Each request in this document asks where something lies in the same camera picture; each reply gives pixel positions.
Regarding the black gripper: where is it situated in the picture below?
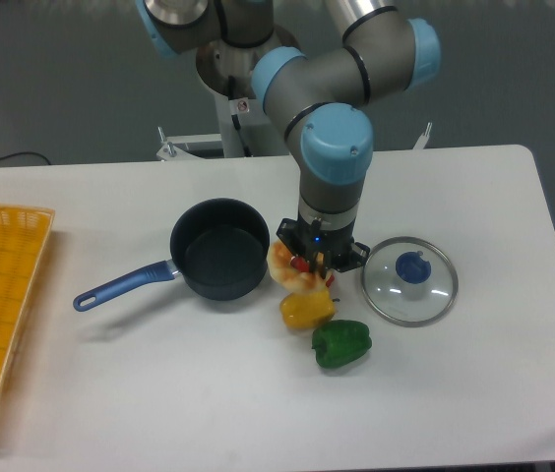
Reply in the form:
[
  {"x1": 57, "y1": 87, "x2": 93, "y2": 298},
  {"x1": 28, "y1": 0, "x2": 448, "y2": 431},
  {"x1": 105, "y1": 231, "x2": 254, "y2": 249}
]
[{"x1": 277, "y1": 217, "x2": 370, "y2": 278}]

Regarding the glazed orange donut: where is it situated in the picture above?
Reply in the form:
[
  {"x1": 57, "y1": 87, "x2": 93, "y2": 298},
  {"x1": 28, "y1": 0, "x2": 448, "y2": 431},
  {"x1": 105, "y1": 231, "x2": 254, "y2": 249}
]
[{"x1": 267, "y1": 241, "x2": 329, "y2": 294}]

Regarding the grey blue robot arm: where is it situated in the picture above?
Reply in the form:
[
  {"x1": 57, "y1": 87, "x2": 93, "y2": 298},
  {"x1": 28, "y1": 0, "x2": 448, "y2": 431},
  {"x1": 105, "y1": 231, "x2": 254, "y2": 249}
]
[{"x1": 137, "y1": 1, "x2": 442, "y2": 272}]

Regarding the glass pot lid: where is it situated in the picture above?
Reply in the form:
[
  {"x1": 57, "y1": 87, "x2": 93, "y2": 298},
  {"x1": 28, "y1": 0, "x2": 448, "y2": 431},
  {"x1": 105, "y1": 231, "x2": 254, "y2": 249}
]
[{"x1": 360, "y1": 236, "x2": 459, "y2": 327}]

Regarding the red bell pepper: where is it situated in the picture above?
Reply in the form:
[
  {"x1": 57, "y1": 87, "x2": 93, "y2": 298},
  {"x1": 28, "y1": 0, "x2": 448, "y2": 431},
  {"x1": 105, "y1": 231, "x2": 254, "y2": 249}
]
[{"x1": 290, "y1": 257, "x2": 335, "y2": 287}]

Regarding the yellow bell pepper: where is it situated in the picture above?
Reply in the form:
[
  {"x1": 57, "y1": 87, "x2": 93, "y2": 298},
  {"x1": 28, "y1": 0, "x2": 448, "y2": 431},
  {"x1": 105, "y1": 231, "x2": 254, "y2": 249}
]
[{"x1": 279, "y1": 288, "x2": 337, "y2": 329}]

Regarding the green bell pepper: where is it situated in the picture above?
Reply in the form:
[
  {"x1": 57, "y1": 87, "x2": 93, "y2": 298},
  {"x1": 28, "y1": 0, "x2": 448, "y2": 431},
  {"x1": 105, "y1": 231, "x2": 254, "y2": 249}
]
[{"x1": 311, "y1": 320, "x2": 372, "y2": 369}]

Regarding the dark blue saucepan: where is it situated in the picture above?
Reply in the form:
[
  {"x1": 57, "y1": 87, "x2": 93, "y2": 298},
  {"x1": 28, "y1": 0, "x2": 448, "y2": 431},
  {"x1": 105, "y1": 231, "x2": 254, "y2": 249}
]
[{"x1": 73, "y1": 198, "x2": 270, "y2": 312}]

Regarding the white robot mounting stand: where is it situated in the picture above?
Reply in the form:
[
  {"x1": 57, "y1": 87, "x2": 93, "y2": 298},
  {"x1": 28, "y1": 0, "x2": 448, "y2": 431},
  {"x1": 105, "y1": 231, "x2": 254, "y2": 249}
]
[{"x1": 154, "y1": 33, "x2": 434, "y2": 162}]

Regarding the black cable on floor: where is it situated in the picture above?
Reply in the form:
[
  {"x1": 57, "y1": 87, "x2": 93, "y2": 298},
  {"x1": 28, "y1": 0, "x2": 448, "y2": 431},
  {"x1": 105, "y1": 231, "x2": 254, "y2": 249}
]
[{"x1": 0, "y1": 150, "x2": 53, "y2": 165}]

